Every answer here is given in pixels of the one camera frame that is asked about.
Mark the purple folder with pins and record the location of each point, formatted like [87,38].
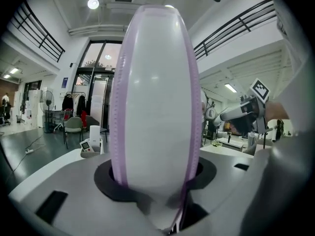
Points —
[157,107]

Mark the white device with screen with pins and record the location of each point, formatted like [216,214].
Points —
[86,146]

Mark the dark blue chair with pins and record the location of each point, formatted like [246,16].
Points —
[94,124]

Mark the black floor fan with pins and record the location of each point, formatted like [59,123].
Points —
[47,99]

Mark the metal shopping cart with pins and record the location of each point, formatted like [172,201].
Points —
[62,118]

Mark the beige chair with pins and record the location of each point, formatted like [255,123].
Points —
[73,125]

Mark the black framed glass door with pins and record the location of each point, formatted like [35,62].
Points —
[98,82]

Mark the clothes rack with clothes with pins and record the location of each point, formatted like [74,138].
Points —
[73,104]

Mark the black railing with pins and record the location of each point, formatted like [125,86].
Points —
[39,36]
[236,26]

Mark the round ceiling lamp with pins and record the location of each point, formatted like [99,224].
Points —
[93,3]

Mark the small green plant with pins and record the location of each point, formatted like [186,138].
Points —
[217,145]

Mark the white power strip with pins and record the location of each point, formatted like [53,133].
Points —
[29,151]

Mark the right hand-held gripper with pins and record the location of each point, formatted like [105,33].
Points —
[259,92]

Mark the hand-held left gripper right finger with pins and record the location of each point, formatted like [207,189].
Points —
[221,195]

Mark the person's right forearm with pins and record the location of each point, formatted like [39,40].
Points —
[276,110]

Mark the blue wall sign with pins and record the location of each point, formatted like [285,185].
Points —
[65,82]

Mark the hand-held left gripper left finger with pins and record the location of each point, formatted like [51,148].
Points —
[73,181]

